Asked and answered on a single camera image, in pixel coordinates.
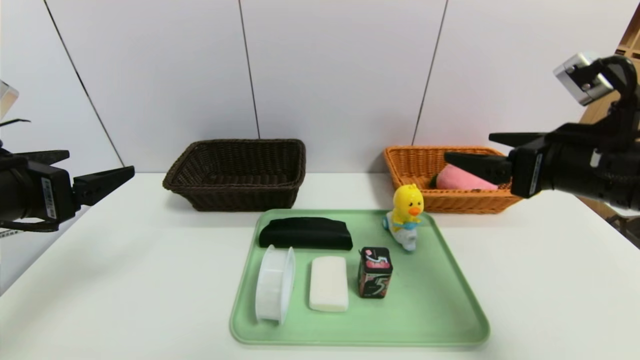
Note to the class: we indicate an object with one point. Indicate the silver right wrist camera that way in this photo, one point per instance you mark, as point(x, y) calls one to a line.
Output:
point(580, 80)

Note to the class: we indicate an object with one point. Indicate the black folded pouch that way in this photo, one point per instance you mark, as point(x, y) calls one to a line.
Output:
point(305, 234)

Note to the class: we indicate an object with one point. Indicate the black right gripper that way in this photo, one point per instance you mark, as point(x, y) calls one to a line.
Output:
point(529, 172)

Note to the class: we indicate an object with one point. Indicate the dark brown wicker basket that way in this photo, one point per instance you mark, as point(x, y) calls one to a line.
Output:
point(235, 195)

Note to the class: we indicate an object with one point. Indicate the white soap bar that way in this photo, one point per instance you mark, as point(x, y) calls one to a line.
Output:
point(328, 283)

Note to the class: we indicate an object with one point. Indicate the black red gum box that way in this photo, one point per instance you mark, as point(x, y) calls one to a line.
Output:
point(375, 277)

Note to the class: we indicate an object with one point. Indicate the yellow duck scooter toy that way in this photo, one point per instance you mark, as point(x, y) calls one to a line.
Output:
point(407, 205)

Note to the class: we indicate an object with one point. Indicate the light green plastic tray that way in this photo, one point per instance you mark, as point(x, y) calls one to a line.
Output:
point(425, 310)

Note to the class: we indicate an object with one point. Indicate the orange wicker basket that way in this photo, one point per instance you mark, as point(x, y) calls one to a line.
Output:
point(415, 165)

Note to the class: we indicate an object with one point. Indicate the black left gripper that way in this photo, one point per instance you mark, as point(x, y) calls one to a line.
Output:
point(54, 197)

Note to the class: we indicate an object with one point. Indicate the pink plush peach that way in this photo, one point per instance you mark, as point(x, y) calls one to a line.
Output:
point(457, 181)

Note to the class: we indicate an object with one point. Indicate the white plastic spool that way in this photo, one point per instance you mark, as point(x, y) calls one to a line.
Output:
point(272, 285)

